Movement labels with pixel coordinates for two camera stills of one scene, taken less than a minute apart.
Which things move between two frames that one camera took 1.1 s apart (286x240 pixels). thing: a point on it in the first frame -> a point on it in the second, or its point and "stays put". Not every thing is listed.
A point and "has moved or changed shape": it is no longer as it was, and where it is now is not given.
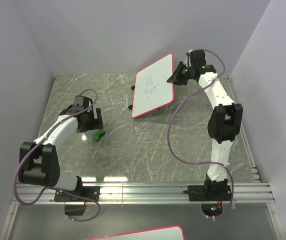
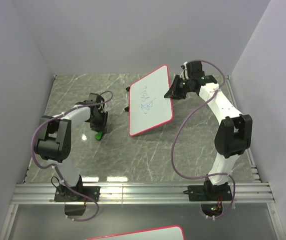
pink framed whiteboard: x=152 y=91 has moved or changed shape
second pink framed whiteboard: x=168 y=232 stays put
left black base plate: x=90 y=192 stays put
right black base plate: x=209 y=193 stays put
